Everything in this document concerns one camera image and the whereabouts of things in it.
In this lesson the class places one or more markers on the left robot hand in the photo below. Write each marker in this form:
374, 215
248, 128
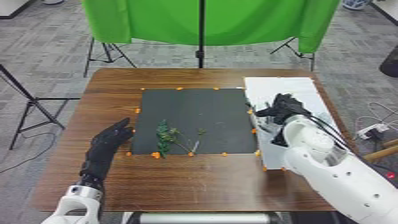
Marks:
103, 146

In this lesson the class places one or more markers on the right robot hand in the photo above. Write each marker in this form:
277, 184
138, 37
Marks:
284, 106

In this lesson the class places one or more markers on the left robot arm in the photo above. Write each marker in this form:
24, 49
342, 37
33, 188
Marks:
74, 203

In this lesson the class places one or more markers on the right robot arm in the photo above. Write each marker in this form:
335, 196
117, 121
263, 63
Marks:
337, 170

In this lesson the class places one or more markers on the white sheet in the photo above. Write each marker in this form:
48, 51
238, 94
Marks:
277, 87

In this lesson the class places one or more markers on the green sprig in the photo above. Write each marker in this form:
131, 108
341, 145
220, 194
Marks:
197, 139
161, 138
179, 140

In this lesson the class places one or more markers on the dark mat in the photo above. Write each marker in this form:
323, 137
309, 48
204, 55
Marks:
195, 120

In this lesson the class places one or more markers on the white power strip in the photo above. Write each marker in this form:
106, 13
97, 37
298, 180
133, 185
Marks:
373, 130

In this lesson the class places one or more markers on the black backdrop stand legs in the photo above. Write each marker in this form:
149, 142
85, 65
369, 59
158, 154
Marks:
295, 50
106, 53

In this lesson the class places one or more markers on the black tripod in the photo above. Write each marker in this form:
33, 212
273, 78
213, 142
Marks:
30, 100

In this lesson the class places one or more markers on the black stand pole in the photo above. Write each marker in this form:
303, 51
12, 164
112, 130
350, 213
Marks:
200, 36

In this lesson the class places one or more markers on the pale grey bar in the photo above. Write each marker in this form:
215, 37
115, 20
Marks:
200, 218

